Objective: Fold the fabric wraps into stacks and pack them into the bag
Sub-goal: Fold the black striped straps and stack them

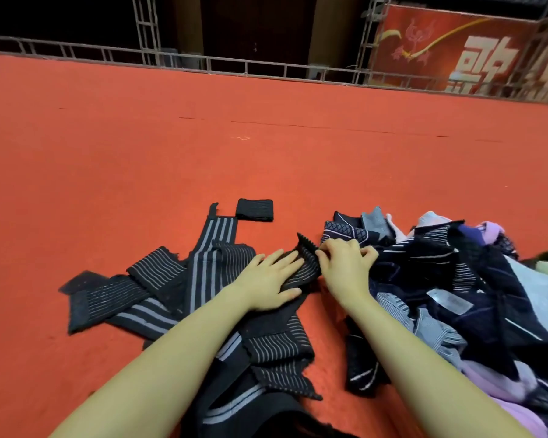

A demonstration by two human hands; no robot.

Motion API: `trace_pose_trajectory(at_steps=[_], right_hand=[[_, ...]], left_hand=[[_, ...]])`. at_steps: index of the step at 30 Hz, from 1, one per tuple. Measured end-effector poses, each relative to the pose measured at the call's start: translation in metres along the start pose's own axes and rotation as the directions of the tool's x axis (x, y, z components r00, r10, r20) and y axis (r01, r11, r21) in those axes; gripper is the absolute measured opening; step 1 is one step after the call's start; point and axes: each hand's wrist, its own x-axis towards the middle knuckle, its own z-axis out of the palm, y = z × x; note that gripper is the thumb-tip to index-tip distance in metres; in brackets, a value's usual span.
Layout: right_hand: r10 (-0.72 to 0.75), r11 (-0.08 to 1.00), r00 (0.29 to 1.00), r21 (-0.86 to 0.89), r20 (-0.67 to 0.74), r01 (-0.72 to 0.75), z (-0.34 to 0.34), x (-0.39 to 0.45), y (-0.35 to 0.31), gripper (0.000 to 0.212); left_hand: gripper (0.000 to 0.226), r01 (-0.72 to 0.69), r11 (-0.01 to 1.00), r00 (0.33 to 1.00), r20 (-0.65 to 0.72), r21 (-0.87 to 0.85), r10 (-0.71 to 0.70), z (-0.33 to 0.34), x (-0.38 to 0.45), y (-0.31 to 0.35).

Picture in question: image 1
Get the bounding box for person's right hand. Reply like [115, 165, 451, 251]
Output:
[315, 237, 380, 311]

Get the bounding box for person's left hand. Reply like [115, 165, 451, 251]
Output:
[227, 249, 304, 314]

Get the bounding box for pile of black striped bands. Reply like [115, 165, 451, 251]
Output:
[59, 201, 357, 438]

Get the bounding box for person's right forearm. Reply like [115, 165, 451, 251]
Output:
[342, 291, 494, 438]

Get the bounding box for person's left forearm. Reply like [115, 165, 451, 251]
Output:
[50, 291, 252, 438]

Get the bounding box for heap of dark patterned socks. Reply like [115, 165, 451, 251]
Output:
[320, 207, 548, 438]

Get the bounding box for red banner with white print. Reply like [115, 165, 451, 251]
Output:
[370, 4, 548, 99]

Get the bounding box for grey metal truss tower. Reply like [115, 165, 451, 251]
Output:
[132, 0, 163, 68]
[351, 0, 394, 85]

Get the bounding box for dark brown door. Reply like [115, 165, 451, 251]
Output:
[201, 0, 312, 74]

